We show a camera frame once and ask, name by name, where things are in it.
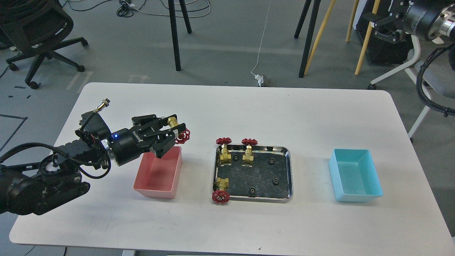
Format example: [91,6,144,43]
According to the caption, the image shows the black tripod left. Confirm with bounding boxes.
[168,0,192,71]

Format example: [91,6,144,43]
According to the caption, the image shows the black cables on floor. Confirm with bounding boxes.
[59,0,211,19]

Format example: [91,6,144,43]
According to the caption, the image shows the white power adapter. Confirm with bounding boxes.
[255,74,272,87]

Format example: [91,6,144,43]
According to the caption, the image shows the brass valve red handle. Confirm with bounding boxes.
[167,117,191,144]

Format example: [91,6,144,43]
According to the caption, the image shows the black office chair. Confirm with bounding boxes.
[1,0,88,89]

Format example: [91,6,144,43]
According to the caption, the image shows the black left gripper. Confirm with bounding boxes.
[107,114,186,166]

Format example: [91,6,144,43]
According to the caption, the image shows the pink plastic box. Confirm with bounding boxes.
[133,146,182,199]

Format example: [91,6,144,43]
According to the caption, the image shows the brass valve back left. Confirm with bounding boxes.
[216,137,232,166]

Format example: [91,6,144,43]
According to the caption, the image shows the black tripod right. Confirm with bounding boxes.
[294,0,321,78]

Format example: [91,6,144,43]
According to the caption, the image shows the black cabinet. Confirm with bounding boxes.
[353,0,414,65]

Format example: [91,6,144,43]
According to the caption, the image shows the brass valve back right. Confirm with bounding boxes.
[241,138,257,167]

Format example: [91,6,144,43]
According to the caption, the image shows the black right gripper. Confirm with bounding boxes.
[369,0,455,44]

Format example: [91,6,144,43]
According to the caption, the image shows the blue plastic box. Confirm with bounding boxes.
[329,149,384,202]

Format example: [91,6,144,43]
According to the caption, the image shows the wooden easel legs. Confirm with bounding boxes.
[303,0,374,76]

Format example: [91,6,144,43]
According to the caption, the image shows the metal tray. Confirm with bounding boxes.
[212,144,294,202]

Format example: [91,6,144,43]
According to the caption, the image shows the white cable on floor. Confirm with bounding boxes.
[251,0,273,76]

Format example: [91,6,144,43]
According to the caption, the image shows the black tripod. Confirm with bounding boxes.
[294,0,321,78]
[168,0,192,71]

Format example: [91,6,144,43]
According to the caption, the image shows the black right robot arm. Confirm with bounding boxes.
[363,0,455,117]

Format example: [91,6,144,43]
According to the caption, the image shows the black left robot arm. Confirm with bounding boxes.
[0,99,190,215]

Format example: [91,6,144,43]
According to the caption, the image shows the brass valve front left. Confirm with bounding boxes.
[212,177,230,204]

